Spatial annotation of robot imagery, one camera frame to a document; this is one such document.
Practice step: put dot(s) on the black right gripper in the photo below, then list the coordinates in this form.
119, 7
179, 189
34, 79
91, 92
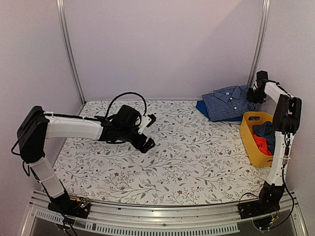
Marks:
249, 97

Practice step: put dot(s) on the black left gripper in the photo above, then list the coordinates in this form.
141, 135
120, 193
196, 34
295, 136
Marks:
146, 146

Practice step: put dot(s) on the blue checkered button shirt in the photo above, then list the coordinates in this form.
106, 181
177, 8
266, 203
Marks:
227, 103

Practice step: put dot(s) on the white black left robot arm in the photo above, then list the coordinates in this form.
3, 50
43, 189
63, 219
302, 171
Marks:
126, 126

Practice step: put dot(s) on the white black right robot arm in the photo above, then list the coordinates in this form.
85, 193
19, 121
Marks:
286, 121

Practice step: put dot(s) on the yellow plastic laundry basket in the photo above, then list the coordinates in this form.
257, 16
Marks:
256, 157

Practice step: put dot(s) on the grey blue garment in basket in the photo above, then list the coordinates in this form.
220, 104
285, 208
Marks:
267, 132

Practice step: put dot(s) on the orange garment in basket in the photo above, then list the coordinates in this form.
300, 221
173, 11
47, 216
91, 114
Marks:
262, 145

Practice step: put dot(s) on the folded royal blue garment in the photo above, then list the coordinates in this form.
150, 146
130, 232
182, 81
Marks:
201, 107

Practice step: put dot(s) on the floral patterned table cloth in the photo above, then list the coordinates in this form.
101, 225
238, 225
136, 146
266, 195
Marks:
194, 162

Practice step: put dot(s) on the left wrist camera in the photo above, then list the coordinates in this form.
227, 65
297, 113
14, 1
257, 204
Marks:
146, 121

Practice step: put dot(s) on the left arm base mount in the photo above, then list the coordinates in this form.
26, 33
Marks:
79, 207

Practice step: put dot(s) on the aluminium front rail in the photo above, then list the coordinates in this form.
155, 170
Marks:
115, 219

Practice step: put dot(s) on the right aluminium frame post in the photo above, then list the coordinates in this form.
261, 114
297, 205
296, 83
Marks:
260, 40

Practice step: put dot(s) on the aluminium frame post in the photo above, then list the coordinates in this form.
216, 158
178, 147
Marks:
69, 52
260, 40

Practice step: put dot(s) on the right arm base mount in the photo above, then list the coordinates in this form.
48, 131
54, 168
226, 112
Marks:
267, 213

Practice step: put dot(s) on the left aluminium frame post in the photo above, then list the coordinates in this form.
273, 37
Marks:
69, 52

